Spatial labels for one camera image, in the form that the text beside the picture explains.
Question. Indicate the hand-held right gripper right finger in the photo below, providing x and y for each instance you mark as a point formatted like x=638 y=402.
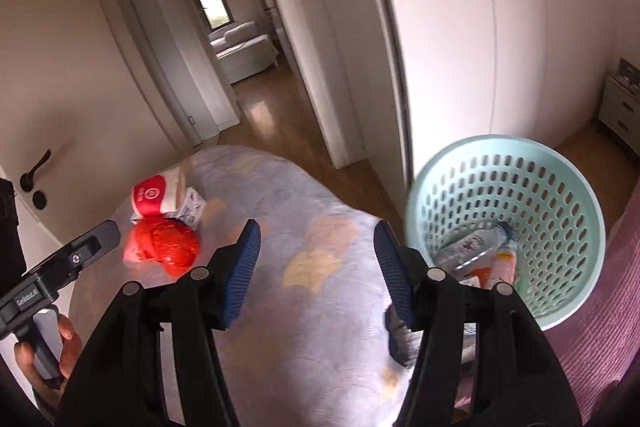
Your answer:
x=392 y=267

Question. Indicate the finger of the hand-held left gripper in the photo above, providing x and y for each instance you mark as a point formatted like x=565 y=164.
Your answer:
x=80 y=254

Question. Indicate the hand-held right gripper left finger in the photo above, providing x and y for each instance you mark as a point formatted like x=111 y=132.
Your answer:
x=242 y=277

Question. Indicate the clear plastic bottle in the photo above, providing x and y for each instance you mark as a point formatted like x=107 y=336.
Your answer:
x=470 y=247

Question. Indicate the red plastic bag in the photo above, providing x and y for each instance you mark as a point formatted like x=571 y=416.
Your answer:
x=165 y=244

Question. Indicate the small white carton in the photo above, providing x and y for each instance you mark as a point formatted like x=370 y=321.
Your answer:
x=192 y=204

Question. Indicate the small red paper cup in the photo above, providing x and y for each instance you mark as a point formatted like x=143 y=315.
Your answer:
x=150 y=194

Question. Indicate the large orange paper cup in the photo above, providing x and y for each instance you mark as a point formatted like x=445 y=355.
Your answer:
x=505 y=262

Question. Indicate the teal plastic basket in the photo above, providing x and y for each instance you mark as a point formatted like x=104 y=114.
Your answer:
x=575 y=217

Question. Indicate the person's left hand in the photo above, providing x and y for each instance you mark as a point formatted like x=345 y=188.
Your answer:
x=71 y=347

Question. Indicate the black round door lock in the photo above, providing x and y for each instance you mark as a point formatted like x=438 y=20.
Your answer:
x=38 y=200

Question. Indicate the white door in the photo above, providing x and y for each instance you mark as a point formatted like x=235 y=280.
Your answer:
x=75 y=82

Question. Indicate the pink bedspread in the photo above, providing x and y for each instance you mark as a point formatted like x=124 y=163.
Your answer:
x=590 y=332

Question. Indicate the white sofa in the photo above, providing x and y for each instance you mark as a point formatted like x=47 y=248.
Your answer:
x=245 y=54

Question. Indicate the white wardrobe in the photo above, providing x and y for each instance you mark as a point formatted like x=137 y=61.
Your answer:
x=450 y=32

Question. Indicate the window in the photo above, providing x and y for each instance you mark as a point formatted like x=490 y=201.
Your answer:
x=212 y=4

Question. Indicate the beige nightstand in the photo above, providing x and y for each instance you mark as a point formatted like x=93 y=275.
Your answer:
x=622 y=107

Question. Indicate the small dark picture frame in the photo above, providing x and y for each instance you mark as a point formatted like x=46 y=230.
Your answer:
x=629 y=72

